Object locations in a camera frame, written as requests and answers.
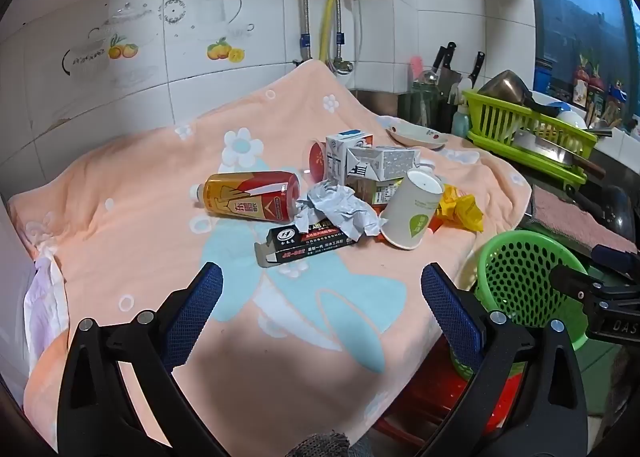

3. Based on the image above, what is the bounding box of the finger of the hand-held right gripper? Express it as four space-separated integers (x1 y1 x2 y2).
591 244 640 280
549 263 608 305

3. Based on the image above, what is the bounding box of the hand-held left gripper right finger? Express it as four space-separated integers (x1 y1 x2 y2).
420 262 590 457

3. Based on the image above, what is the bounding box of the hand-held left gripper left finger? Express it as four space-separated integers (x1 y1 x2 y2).
56 261 227 457

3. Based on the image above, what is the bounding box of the green perforated plastic basket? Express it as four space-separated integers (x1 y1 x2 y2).
448 230 603 383

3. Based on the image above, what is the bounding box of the yellow wrapper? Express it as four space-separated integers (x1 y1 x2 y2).
437 186 486 233

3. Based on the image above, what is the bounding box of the white paper cup green leaf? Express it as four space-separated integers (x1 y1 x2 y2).
380 167 445 251

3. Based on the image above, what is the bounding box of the black cardboard box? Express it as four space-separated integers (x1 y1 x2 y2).
254 221 361 268

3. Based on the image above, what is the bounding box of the red orange label plastic bottle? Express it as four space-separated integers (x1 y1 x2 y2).
190 170 302 224

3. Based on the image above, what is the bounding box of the white paper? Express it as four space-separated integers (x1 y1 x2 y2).
292 180 388 241

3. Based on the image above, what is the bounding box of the black wok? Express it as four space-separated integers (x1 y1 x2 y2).
570 182 638 244

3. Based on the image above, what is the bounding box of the pink dish cloth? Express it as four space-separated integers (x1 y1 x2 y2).
530 184 639 258

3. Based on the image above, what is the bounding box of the red plastic stool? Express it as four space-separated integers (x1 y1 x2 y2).
372 332 526 443

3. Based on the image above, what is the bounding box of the peach floral towel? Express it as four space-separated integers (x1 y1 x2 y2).
7 58 533 443

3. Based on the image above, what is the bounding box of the green white drink carton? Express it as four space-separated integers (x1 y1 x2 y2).
347 176 407 210

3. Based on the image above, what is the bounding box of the white bowl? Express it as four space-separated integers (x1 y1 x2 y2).
554 107 589 131

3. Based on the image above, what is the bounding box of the colourful seasoning packet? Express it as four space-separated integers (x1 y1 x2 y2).
597 80 630 130

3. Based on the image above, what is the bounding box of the white cloth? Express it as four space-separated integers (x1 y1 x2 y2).
24 241 69 365

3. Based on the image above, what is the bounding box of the white grey drink carton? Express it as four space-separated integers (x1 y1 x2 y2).
347 146 422 183

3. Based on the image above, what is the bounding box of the red label seasoning bottle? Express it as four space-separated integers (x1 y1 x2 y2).
573 56 605 111

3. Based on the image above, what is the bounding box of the white plate flower print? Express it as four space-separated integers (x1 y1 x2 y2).
386 123 447 151

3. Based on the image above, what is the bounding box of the green plastic dish rack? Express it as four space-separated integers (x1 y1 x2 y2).
461 88 599 191

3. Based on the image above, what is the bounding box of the red snack cup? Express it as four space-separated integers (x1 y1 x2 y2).
307 138 331 183

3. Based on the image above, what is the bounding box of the teal dish soap bottle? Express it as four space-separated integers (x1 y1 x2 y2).
451 102 472 139

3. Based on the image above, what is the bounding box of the white green milk carton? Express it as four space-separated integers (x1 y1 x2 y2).
326 130 374 185

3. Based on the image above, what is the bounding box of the metal pot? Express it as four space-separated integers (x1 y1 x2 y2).
477 70 535 110

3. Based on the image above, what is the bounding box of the window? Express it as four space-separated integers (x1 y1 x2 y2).
531 0 640 105

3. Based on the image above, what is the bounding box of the metal faucet valve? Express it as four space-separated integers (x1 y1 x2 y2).
327 56 357 76

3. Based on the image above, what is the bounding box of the cleaver with wooden handle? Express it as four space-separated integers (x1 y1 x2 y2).
512 130 607 177

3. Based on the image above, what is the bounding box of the black handled cleaver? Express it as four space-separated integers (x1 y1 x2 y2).
439 41 464 103

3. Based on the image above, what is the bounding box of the thin white hose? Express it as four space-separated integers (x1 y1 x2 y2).
345 0 364 69

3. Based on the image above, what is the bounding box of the yellow gas hose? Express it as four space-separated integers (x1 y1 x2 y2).
319 0 347 64

